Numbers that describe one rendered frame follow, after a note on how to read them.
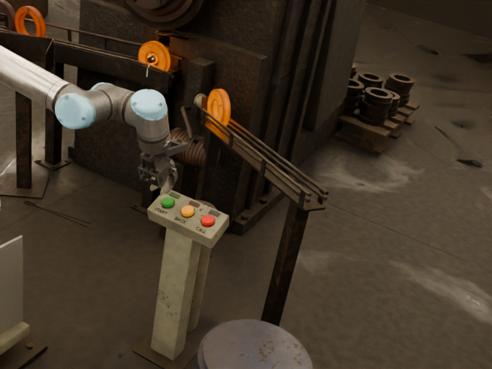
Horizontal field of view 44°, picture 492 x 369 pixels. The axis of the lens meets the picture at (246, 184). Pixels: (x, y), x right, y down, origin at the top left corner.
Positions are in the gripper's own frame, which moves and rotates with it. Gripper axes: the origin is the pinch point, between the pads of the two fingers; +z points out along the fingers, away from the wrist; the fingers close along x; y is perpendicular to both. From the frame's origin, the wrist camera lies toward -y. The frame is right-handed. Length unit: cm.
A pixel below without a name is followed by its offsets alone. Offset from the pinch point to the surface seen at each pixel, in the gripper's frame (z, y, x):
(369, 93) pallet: 113, -214, -3
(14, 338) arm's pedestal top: 40, 51, -30
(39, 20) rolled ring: 19, -72, -125
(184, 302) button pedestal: 36.5, 13.6, 12.0
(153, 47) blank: 13, -75, -60
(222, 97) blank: 9, -56, -14
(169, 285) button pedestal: 31.9, 13.1, 6.3
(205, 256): 35.0, -4.7, 8.8
